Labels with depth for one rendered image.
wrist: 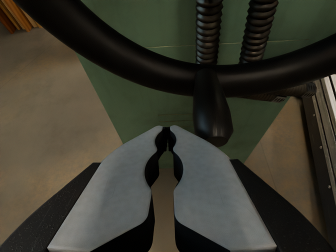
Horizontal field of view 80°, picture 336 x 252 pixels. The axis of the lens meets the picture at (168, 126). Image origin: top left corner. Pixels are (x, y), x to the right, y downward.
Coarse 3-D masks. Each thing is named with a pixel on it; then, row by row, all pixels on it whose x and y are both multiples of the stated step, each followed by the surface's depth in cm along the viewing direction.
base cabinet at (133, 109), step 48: (96, 0) 28; (144, 0) 28; (192, 0) 28; (240, 0) 28; (288, 0) 29; (192, 48) 35; (288, 48) 35; (144, 96) 45; (288, 96) 46; (240, 144) 66
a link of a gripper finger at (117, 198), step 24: (144, 144) 10; (120, 168) 8; (144, 168) 8; (96, 192) 7; (120, 192) 7; (144, 192) 7; (72, 216) 6; (96, 216) 6; (120, 216) 6; (144, 216) 6; (72, 240) 6; (96, 240) 6; (120, 240) 6; (144, 240) 7
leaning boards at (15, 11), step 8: (0, 0) 132; (8, 0) 128; (0, 8) 135; (8, 8) 134; (16, 8) 134; (0, 16) 135; (8, 16) 138; (16, 16) 135; (24, 16) 141; (8, 24) 141; (16, 24) 143; (24, 24) 140; (32, 24) 145
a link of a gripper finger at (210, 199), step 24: (168, 144) 12; (192, 144) 10; (192, 168) 8; (216, 168) 8; (192, 192) 7; (216, 192) 7; (240, 192) 7; (192, 216) 6; (216, 216) 6; (240, 216) 6; (192, 240) 6; (216, 240) 6; (240, 240) 6; (264, 240) 5
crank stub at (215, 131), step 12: (204, 72) 14; (204, 84) 14; (216, 84) 14; (204, 96) 13; (216, 96) 13; (204, 108) 12; (216, 108) 12; (228, 108) 13; (204, 120) 12; (216, 120) 12; (228, 120) 12; (204, 132) 12; (216, 132) 12; (228, 132) 12; (216, 144) 13
